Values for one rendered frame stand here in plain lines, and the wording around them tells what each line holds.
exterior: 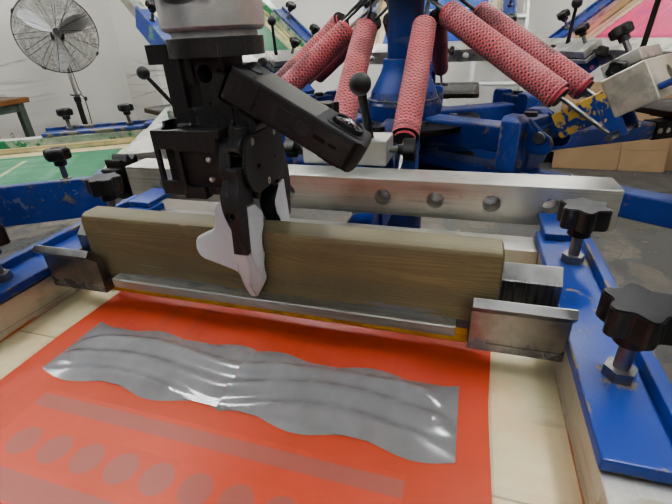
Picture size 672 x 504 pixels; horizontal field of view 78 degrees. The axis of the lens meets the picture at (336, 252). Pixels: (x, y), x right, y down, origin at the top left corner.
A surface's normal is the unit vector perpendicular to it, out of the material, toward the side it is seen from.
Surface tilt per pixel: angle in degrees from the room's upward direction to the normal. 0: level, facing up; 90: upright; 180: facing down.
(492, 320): 90
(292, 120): 89
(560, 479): 0
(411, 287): 90
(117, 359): 32
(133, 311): 0
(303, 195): 90
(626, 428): 0
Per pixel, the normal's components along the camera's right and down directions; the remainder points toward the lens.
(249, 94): -0.23, 0.45
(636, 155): -0.29, 0.17
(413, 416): -0.27, -0.55
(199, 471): -0.04, -0.88
